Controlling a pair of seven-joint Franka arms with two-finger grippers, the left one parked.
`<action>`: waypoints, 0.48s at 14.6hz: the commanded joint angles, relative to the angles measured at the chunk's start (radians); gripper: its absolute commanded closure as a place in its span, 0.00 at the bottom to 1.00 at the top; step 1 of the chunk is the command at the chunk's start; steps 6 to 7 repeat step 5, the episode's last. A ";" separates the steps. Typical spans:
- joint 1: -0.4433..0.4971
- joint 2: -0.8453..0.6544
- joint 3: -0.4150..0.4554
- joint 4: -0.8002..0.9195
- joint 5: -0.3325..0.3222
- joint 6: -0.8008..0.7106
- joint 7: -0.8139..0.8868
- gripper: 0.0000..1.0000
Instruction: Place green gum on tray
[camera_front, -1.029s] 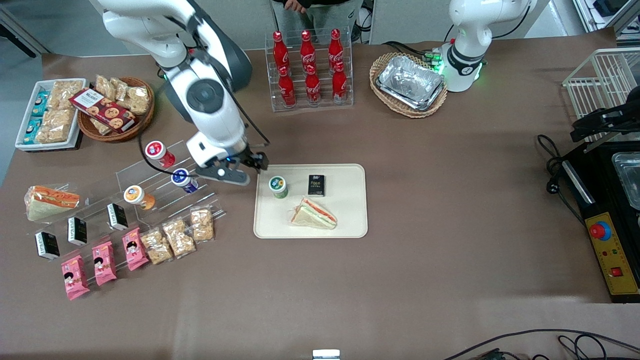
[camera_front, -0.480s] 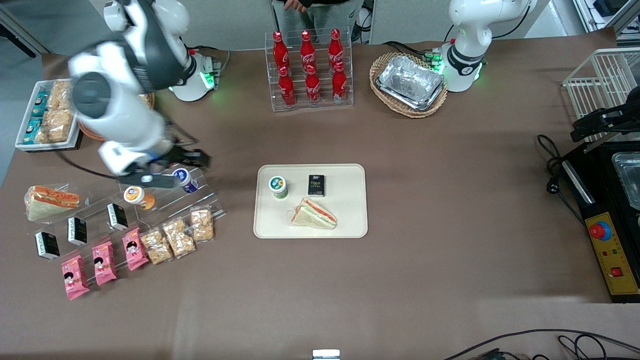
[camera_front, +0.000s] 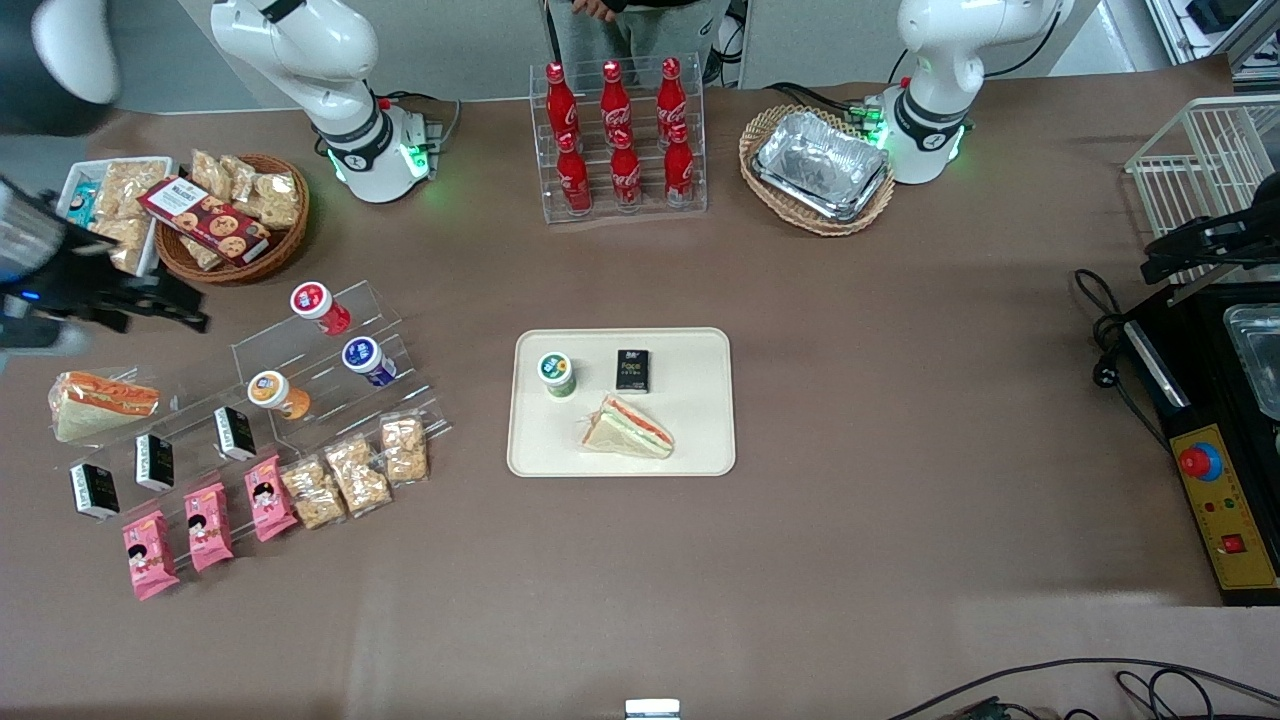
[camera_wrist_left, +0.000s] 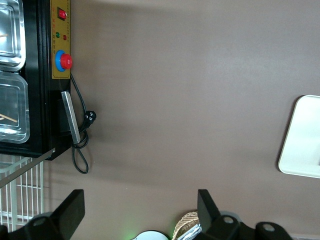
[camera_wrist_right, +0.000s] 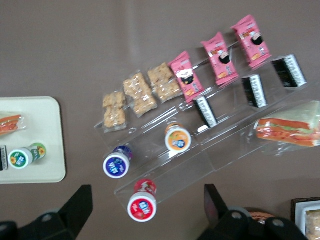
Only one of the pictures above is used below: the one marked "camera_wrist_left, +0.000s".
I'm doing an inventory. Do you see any clear plastic container lower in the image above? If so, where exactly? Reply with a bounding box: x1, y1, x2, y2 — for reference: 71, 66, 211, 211
0, 70, 31, 145

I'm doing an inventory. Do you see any silver machine handle bar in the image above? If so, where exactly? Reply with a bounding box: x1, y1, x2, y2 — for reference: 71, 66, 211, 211
60, 90, 82, 145

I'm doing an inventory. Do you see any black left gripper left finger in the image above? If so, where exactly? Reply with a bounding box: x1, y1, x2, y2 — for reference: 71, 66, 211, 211
29, 189, 86, 240

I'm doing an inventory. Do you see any cream plastic serving tray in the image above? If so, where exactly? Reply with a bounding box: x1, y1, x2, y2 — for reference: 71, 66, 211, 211
277, 94, 320, 179

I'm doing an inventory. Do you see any clear plastic container upper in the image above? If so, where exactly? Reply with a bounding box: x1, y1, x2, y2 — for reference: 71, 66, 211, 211
0, 0, 27, 72

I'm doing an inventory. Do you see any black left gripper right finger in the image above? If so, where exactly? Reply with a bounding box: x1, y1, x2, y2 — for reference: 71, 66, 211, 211
197, 189, 242, 240

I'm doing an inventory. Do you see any red emergency stop button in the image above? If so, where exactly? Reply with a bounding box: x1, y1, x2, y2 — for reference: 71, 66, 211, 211
54, 49, 74, 72

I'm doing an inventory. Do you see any white wire rack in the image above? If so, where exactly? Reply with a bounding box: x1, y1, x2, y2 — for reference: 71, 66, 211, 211
0, 153, 45, 234

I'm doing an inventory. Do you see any black sealing machine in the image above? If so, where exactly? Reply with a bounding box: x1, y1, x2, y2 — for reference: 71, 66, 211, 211
0, 0, 74, 189

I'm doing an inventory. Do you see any clear plastic container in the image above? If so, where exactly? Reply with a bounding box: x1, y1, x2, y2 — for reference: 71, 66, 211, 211
0, 0, 27, 72
0, 70, 31, 145

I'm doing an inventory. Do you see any light wicker basket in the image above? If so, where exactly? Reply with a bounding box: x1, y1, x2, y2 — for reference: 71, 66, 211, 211
173, 210, 201, 240

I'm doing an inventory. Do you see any black power cable with plug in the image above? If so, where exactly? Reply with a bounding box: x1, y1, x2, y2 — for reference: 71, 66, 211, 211
69, 73, 98, 174

